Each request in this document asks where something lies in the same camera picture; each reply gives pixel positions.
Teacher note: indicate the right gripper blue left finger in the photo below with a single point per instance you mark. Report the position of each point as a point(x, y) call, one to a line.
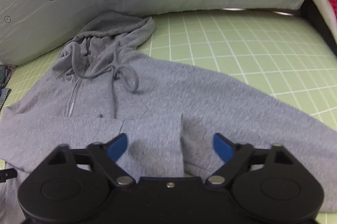
point(110, 151)

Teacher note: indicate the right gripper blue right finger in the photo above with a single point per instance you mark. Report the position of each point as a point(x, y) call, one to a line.
point(229, 152)

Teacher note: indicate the grey zip hoodie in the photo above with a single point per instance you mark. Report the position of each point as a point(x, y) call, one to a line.
point(101, 86)

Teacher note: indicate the blue denim jacket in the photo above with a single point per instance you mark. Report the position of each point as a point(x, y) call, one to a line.
point(5, 75)

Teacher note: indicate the green grid cutting mat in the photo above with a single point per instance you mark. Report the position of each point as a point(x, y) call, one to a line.
point(283, 57)

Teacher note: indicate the white folded garment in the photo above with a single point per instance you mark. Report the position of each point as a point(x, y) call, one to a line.
point(328, 15)

